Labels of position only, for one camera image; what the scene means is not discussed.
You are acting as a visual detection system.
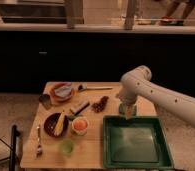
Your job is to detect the dark grape bunch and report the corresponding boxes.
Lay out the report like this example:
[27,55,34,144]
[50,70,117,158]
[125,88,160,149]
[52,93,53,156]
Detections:
[92,96,109,113]

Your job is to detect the black handled knife block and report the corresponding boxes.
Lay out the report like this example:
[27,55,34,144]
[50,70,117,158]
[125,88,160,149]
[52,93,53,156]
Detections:
[70,101,90,116]

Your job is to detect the yellow gripper fingers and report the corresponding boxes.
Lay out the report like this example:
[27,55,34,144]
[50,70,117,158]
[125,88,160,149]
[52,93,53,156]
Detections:
[124,105,135,118]

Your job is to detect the metal fork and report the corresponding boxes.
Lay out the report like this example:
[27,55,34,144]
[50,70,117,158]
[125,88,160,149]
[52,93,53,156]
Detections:
[36,125,43,157]

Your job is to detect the blue cloth on plate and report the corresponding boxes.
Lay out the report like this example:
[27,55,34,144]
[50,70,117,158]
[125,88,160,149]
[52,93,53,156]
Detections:
[54,84,72,98]

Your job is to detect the green plastic tray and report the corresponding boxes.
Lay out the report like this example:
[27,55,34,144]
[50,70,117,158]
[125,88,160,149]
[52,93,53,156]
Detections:
[103,116,174,171]

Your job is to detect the person legs in background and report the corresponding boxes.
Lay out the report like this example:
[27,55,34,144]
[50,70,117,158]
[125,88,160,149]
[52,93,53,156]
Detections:
[159,0,195,26]

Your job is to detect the black chair frame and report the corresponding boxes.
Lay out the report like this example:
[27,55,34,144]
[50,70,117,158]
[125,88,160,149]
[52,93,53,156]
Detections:
[0,125,21,171]

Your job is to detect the small metal cup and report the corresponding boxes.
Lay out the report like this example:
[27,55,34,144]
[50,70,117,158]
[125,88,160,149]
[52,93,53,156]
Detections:
[39,94,52,110]

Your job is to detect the green sponge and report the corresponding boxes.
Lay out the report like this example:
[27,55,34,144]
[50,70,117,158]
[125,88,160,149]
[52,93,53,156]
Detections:
[118,103,137,116]

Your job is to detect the yellow corn cob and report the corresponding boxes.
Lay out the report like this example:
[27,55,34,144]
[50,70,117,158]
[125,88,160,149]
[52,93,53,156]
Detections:
[54,112,65,136]

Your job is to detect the orange plate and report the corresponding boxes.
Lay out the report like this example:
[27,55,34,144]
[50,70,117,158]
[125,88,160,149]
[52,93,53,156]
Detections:
[50,82,74,102]

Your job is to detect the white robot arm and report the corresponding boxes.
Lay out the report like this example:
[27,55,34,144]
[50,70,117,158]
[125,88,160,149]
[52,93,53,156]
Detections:
[117,65,195,128]

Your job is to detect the white cup with orange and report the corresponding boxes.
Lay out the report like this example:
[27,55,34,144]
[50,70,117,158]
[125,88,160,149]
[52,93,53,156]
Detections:
[72,117,89,135]

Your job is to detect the dark red bowl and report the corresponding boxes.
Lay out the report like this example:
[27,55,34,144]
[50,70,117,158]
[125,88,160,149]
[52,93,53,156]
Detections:
[44,113,69,138]

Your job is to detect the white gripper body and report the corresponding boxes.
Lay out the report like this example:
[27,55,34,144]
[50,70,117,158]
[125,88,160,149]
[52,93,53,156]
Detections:
[116,87,137,106]

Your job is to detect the green plastic cup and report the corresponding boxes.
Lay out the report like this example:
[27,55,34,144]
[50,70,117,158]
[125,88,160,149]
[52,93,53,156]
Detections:
[59,139,74,156]

